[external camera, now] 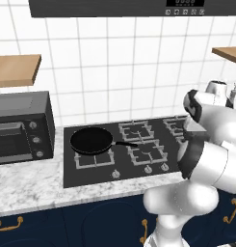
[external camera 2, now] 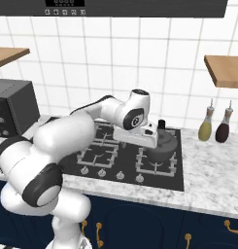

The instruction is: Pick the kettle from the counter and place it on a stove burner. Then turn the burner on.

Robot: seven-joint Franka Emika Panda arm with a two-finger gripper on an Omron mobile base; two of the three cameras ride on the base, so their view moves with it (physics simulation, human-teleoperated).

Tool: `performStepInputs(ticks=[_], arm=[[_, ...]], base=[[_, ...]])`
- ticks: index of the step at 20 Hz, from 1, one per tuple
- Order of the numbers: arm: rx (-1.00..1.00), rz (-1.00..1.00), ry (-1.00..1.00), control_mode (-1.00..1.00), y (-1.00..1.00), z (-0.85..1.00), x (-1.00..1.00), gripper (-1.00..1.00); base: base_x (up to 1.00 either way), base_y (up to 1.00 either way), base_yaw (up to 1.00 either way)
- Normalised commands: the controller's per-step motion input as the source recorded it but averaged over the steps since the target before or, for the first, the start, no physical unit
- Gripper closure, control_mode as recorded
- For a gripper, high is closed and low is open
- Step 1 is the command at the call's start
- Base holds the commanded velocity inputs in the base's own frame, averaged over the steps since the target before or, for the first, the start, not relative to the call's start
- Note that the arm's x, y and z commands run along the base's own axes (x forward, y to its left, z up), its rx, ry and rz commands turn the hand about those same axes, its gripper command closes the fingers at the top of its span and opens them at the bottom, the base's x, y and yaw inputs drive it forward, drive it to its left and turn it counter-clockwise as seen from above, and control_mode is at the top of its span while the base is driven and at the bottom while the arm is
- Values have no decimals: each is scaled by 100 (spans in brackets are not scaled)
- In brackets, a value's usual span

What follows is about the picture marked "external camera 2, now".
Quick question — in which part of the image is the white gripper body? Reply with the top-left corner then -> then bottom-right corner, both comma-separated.
113,125 -> 159,150

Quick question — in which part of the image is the dark grey toaster oven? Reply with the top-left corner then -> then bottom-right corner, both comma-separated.
0,78 -> 42,138

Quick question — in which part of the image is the wooden wall shelf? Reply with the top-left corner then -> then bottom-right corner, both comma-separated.
0,46 -> 31,71
203,54 -> 238,89

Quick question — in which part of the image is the dark grey kettle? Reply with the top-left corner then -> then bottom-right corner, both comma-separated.
146,119 -> 179,165

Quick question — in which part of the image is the navy drawer front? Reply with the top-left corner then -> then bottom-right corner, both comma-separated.
184,210 -> 238,242

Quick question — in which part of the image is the gold cupboard handle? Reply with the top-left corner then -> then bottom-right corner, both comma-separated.
95,222 -> 105,249
80,219 -> 88,237
184,232 -> 192,249

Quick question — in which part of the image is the dark red vinegar bottle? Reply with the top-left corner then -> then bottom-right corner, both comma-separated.
215,99 -> 234,144

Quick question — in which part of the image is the gold drawer handle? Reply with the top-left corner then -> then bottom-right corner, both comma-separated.
223,219 -> 238,235

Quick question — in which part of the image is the black range hood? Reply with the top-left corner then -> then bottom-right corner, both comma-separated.
0,0 -> 229,19

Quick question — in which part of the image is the yellow oil bottle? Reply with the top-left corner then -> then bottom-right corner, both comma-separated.
197,98 -> 216,142

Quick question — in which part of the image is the black hob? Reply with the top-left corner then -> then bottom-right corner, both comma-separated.
56,118 -> 186,193

